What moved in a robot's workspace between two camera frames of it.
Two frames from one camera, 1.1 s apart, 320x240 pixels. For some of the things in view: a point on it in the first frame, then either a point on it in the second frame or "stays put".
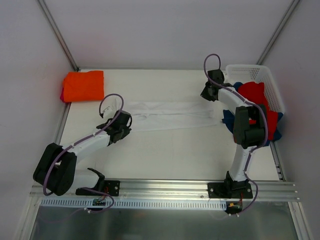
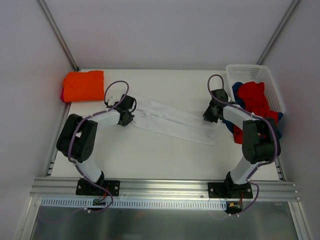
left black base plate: [111, 188] stays put
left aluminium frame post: [58, 34] stays put
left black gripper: [124, 122] → [127, 119]
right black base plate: [229, 190] stays put
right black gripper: [208, 91] → [208, 114]
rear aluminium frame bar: [151, 68] stays put
